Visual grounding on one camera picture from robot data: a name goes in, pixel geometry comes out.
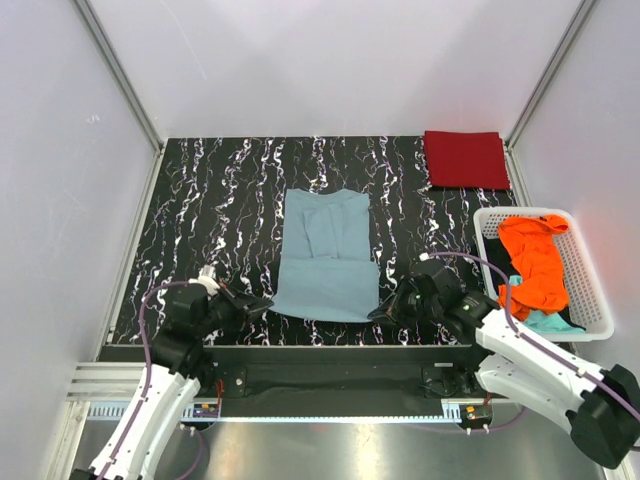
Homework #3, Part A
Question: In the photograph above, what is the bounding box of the folded red t-shirt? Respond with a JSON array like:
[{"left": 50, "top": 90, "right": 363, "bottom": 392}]
[{"left": 423, "top": 130, "right": 510, "bottom": 190}]

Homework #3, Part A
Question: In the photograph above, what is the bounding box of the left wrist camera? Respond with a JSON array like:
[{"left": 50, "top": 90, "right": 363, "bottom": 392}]
[{"left": 191, "top": 265, "right": 220, "bottom": 297}]

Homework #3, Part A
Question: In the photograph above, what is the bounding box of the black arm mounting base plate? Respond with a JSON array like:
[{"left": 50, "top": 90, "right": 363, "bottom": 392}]
[{"left": 206, "top": 346, "right": 471, "bottom": 419}]

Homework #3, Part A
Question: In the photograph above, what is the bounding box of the right aluminium corner post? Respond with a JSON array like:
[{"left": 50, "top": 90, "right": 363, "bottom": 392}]
[{"left": 505, "top": 0, "right": 599, "bottom": 150}]

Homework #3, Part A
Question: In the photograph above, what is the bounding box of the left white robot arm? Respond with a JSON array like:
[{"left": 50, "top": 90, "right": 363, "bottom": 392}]
[{"left": 69, "top": 276, "right": 273, "bottom": 479}]

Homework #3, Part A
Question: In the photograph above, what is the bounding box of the white plastic laundry basket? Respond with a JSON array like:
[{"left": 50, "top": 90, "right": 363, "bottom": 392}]
[{"left": 473, "top": 206, "right": 614, "bottom": 343}]

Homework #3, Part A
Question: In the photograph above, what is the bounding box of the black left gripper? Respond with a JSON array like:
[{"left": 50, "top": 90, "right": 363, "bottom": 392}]
[{"left": 196, "top": 281, "right": 272, "bottom": 338}]

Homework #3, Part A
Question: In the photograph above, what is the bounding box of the left aluminium corner post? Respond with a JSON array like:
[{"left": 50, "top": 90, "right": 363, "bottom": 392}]
[{"left": 70, "top": 0, "right": 164, "bottom": 153}]

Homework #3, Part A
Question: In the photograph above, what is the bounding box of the aluminium corner post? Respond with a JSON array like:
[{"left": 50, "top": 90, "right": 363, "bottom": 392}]
[
  {"left": 505, "top": 0, "right": 599, "bottom": 150},
  {"left": 70, "top": 0, "right": 164, "bottom": 153}
]

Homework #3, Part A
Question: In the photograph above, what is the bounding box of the orange t-shirt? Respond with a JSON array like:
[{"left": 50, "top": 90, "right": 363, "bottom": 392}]
[{"left": 498, "top": 214, "right": 570, "bottom": 322}]

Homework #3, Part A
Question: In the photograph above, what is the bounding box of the aluminium frame rail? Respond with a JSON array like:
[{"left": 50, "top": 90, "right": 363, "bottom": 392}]
[{"left": 66, "top": 362, "right": 144, "bottom": 401}]

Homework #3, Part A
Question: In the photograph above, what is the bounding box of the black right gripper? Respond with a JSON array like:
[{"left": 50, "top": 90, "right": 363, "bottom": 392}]
[{"left": 368, "top": 276, "right": 442, "bottom": 332}]

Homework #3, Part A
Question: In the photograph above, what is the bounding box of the black garment in basket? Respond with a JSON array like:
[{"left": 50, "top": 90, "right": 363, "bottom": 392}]
[{"left": 484, "top": 238, "right": 520, "bottom": 293}]

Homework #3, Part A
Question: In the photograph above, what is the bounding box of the teal t-shirt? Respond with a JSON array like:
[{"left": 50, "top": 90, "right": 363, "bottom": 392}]
[{"left": 499, "top": 274, "right": 586, "bottom": 335}]

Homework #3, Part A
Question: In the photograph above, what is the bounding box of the light blue t-shirt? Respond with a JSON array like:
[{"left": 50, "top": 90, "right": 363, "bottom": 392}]
[{"left": 272, "top": 189, "right": 379, "bottom": 323}]

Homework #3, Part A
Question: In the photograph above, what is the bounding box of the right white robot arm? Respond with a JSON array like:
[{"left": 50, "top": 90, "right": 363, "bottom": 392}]
[{"left": 368, "top": 259, "right": 639, "bottom": 469}]

